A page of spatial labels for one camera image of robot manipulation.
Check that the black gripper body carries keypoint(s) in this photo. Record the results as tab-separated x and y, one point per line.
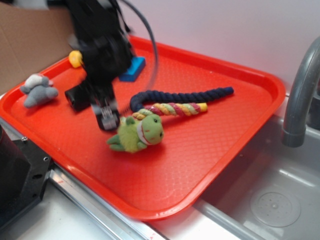
106	51

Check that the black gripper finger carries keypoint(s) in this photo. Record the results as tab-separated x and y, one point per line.
107	115

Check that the green plush animal toy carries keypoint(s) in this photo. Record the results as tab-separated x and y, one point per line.
135	135

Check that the grey plush animal toy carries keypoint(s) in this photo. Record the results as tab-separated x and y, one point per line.
38	89

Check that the black cylinder block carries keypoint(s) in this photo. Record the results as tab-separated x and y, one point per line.
78	97

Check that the yellow rubber duck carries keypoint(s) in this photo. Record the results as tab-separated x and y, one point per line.
75	58

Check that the blue rectangular block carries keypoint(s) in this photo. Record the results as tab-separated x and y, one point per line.
137	65

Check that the brown cardboard panel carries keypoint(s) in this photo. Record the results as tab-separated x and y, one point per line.
32	38

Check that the red plastic tray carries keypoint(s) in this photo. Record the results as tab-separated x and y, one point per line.
167	178

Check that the grey plastic sink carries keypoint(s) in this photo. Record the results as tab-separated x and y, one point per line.
268	191

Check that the grey faucet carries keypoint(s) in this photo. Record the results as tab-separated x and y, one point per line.
303	106

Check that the aluminium rail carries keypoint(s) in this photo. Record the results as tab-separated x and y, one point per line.
70	211

